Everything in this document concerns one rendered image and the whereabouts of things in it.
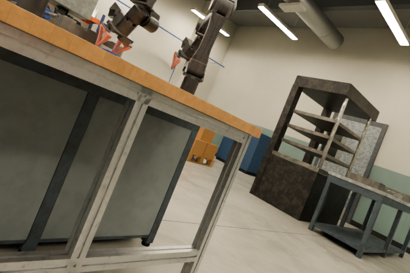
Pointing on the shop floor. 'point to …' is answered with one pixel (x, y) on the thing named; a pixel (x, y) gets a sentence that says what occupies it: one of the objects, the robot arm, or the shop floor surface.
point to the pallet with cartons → (203, 148)
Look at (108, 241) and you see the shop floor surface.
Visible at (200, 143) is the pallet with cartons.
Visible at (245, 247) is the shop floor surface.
